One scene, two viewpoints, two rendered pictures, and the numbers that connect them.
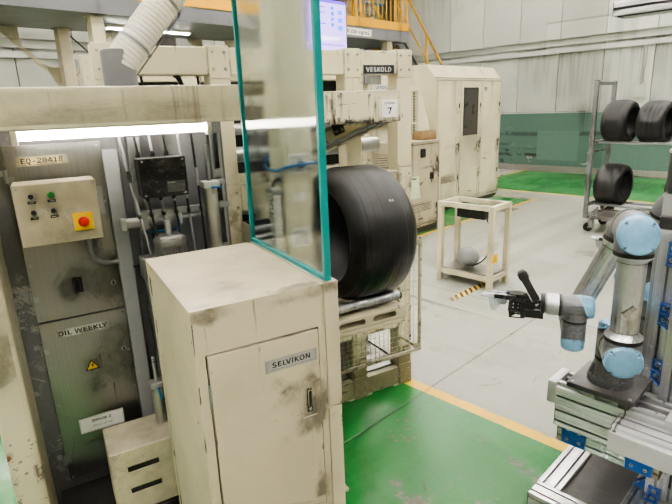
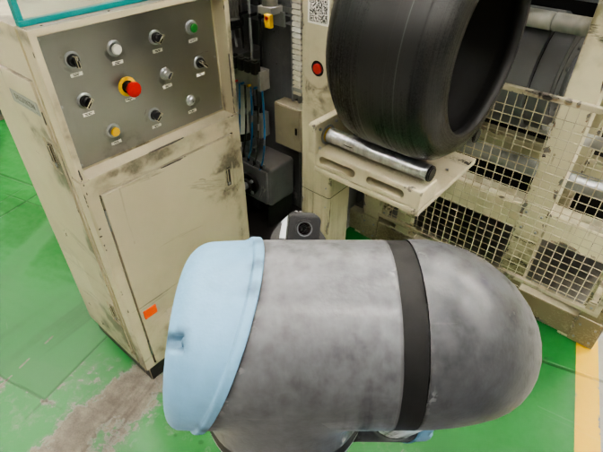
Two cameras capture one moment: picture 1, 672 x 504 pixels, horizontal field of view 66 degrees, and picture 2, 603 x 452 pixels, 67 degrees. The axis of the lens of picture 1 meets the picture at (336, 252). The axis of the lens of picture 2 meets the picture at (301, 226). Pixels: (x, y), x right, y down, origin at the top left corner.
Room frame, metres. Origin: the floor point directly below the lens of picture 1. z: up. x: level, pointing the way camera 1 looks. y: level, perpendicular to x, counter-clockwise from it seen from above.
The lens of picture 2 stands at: (1.50, -1.11, 1.54)
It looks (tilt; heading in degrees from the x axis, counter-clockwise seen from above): 39 degrees down; 70
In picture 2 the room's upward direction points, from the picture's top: straight up
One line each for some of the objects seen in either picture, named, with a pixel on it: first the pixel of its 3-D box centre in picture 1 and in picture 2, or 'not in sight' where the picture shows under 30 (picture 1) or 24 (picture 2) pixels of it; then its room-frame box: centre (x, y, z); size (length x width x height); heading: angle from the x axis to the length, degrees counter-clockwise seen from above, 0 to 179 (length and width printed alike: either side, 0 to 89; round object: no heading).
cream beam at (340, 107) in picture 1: (333, 108); not in sight; (2.53, -0.02, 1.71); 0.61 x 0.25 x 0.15; 119
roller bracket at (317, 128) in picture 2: not in sight; (352, 117); (2.12, 0.10, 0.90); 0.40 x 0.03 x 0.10; 29
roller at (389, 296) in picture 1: (366, 302); (375, 152); (2.09, -0.12, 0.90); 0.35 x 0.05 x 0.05; 119
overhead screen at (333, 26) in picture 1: (326, 25); not in sight; (6.23, 0.01, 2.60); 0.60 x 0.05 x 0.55; 134
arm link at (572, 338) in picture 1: (572, 331); not in sight; (1.63, -0.80, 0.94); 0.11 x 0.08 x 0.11; 160
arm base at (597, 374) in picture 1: (611, 367); not in sight; (1.68, -0.98, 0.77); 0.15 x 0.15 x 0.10
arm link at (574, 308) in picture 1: (576, 307); not in sight; (1.61, -0.80, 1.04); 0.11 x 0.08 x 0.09; 70
